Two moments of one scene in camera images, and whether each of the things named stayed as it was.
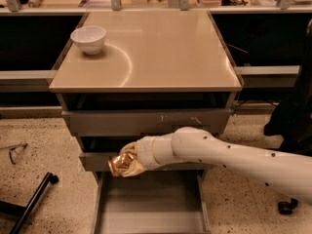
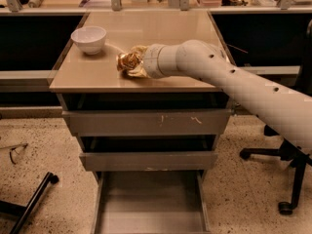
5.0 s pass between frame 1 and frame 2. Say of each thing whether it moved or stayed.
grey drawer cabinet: stayed
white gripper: moved
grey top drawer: stayed
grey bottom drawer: stayed
